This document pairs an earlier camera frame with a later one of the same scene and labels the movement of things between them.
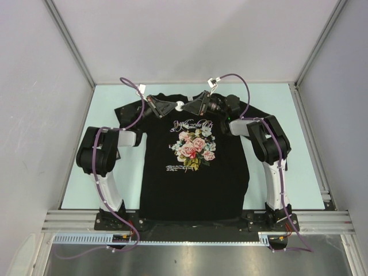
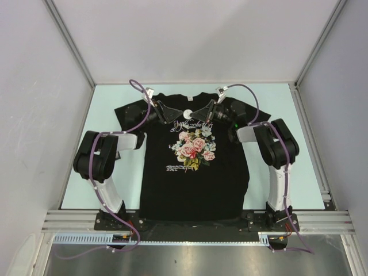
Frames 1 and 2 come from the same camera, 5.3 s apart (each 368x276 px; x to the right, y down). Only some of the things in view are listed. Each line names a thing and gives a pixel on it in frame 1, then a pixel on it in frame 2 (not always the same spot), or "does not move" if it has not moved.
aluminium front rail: [329, 222] does not move
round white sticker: [180, 103] to [186, 114]
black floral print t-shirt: [194, 167] does not move
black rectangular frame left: [117, 154] does not move
